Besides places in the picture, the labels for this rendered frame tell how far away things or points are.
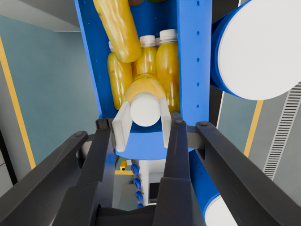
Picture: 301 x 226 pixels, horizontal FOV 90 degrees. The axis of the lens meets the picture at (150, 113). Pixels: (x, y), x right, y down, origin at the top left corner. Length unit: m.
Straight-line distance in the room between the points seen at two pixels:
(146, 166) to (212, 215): 0.33
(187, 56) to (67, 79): 1.51
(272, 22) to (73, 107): 1.62
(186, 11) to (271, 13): 0.31
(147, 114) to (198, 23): 0.18
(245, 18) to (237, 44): 0.06
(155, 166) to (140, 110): 0.54
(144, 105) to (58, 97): 1.63
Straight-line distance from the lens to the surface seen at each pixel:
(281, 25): 0.57
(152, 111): 0.18
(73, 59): 1.65
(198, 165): 0.87
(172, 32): 0.37
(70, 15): 1.35
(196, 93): 0.30
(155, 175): 0.72
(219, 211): 0.78
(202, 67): 0.30
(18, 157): 2.39
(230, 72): 0.50
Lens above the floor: 1.48
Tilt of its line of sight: 71 degrees down
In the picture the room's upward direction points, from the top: 179 degrees counter-clockwise
